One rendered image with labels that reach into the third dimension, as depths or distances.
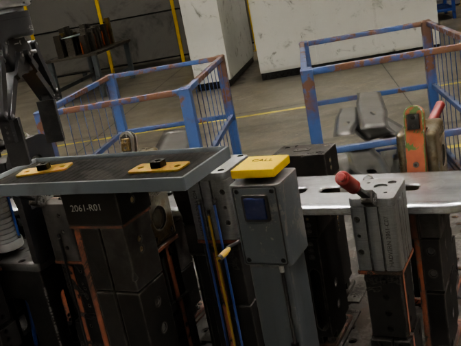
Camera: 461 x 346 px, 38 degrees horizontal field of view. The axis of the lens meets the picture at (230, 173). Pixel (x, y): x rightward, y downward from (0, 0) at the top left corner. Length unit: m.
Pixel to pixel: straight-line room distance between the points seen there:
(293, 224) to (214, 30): 8.37
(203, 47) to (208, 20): 0.37
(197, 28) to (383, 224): 8.34
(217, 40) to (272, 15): 0.80
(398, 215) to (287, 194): 0.21
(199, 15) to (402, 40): 2.70
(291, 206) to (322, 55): 8.35
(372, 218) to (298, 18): 8.20
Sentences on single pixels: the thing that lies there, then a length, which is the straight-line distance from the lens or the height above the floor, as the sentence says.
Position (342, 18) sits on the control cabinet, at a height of 0.65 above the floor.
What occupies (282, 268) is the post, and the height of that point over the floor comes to 1.03.
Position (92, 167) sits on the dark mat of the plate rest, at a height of 1.16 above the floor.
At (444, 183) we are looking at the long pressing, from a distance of 1.18.
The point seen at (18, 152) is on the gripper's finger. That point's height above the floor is 1.21.
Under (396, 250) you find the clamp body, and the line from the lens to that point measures 1.00.
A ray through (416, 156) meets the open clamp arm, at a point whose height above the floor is 1.02.
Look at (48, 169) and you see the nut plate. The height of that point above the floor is 1.16.
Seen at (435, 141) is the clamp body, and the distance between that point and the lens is 1.29.
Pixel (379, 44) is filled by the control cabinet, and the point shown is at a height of 0.23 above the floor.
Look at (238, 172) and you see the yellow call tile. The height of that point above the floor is 1.16.
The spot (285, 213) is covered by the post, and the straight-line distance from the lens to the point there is 0.85.
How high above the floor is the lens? 1.39
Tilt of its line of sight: 16 degrees down
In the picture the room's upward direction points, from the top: 11 degrees counter-clockwise
